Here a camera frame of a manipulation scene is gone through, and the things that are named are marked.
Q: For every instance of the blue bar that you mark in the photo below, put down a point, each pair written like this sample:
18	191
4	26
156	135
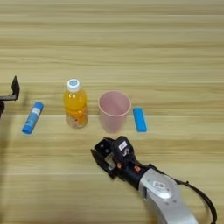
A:
140	119

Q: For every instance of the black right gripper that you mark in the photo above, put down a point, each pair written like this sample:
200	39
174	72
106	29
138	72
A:
131	172

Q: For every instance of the blue glue stick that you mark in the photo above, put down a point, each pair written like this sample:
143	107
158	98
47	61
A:
32	118

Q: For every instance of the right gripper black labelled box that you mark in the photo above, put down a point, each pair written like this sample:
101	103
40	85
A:
124	148

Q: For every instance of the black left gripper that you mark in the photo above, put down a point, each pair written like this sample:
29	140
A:
1	108

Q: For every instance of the orange juice bottle white cap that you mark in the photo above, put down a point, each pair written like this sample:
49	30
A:
75	105

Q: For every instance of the pink plastic cup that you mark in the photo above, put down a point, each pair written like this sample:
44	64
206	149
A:
113	113

